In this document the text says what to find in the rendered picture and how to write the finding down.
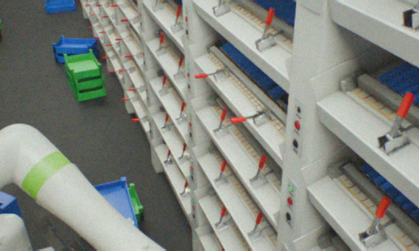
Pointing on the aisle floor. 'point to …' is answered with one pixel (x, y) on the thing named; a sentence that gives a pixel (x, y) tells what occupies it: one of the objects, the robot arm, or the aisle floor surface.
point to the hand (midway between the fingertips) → (60, 234)
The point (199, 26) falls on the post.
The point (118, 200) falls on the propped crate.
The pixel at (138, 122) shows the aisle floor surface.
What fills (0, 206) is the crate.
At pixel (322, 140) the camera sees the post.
